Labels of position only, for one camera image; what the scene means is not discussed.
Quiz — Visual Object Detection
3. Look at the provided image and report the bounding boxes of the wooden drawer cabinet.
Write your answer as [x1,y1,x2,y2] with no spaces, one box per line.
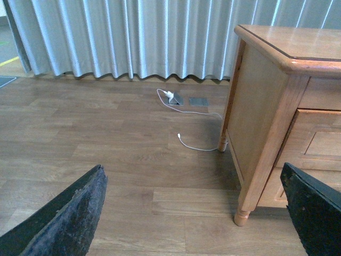
[218,25,340,226]

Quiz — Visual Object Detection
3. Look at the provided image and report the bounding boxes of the white wall plug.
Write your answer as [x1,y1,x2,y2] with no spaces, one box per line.
[164,91,174,98]

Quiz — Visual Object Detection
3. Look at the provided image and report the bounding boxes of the white charging cable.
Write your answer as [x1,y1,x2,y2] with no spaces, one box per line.
[156,88,226,152]

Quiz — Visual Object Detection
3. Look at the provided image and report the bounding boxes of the open grey floor socket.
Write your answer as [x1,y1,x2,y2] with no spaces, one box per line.
[168,92,184,106]

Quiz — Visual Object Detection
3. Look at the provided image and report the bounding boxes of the grey pleated curtain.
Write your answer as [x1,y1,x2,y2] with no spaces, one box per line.
[3,1,340,80]

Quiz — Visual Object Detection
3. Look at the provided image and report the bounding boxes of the wooden drawer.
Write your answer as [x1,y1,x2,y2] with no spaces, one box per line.
[257,167,341,207]
[276,109,340,171]

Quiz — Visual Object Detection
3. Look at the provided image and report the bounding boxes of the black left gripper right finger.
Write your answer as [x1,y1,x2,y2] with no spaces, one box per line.
[280,162,340,255]

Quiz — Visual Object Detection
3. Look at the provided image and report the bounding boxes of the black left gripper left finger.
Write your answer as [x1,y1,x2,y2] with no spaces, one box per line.
[1,165,108,255]

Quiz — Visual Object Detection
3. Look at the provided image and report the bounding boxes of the closed grey floor socket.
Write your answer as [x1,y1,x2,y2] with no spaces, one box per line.
[189,98,209,107]

